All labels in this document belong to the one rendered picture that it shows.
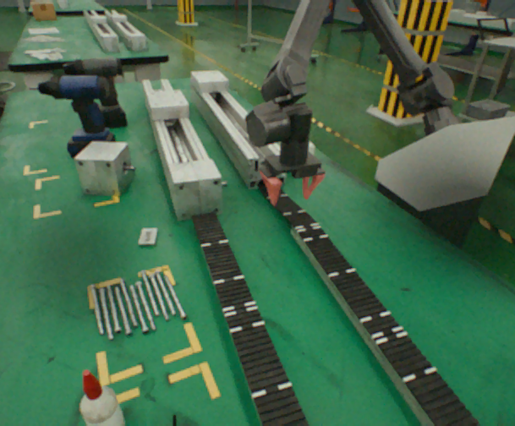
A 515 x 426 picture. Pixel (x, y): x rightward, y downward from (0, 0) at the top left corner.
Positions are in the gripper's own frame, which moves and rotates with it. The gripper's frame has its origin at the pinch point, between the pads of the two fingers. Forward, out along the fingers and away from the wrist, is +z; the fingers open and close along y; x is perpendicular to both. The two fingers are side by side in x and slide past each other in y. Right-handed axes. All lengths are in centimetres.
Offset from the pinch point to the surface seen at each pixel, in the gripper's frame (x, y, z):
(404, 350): 38.9, 1.4, 1.9
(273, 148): -18.3, -4.1, -3.4
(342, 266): 21.2, 0.1, 1.9
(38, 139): -65, 56, 4
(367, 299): 29.2, 0.6, 2.0
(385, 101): -242, -236, 69
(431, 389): 44.8, 2.2, 1.8
